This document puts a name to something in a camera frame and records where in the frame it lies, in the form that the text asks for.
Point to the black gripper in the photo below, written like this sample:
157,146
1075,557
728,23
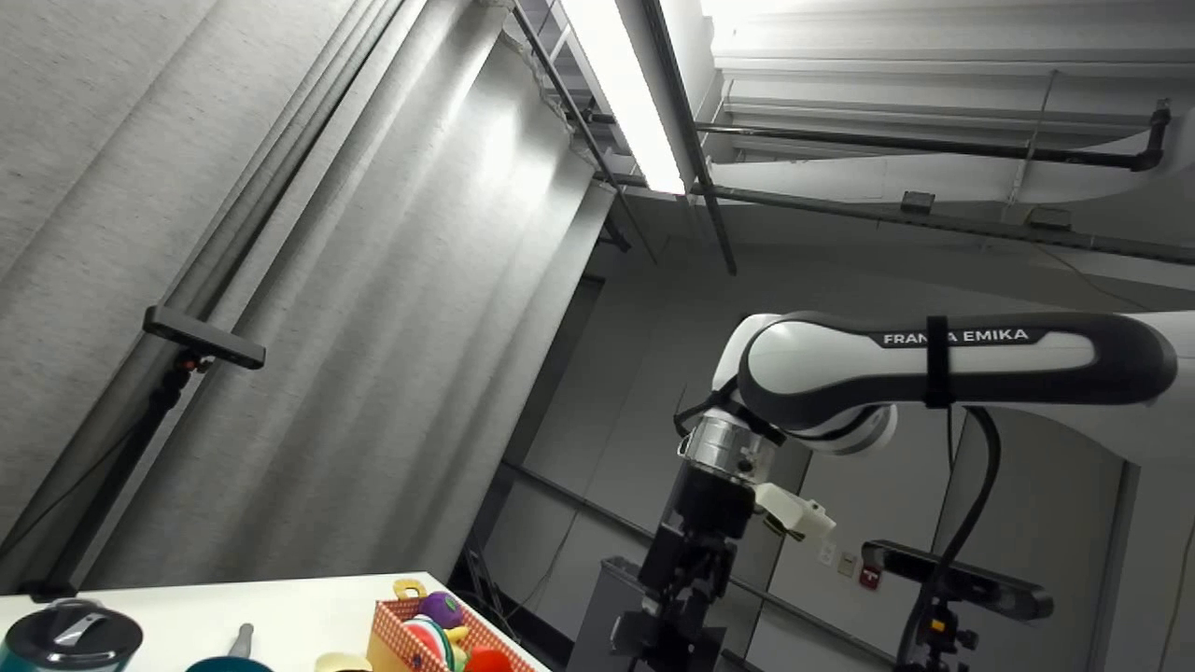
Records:
705,526

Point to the layered toy burger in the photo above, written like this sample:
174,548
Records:
432,639

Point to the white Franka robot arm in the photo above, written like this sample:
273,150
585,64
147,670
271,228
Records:
844,369

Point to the red toy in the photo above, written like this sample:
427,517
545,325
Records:
488,659

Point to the small yellow toy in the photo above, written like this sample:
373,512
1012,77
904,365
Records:
457,637

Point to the purple toy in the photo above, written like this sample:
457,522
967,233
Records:
443,609

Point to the wooden toy box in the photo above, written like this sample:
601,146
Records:
390,639

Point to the black tripod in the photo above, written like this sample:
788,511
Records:
940,639

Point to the grey door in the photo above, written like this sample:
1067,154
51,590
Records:
1057,498

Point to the dark ceiling beam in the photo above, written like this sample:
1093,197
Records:
697,161

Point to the grey curtain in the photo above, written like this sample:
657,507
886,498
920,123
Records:
373,376

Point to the black ceiling pipe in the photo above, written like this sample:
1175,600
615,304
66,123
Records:
935,146

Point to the fluorescent ceiling light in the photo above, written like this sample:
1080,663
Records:
622,86

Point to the teal kettle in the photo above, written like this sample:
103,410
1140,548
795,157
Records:
238,663

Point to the dark teal bowl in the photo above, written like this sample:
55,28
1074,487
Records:
67,637

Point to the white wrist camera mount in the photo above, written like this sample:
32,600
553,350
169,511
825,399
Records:
794,511

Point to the grey wall conduit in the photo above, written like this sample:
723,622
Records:
585,507

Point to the black camera on tripod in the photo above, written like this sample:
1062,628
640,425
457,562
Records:
958,582

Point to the black bar camera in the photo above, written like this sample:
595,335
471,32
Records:
205,339

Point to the black camera stand pole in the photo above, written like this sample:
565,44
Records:
100,472

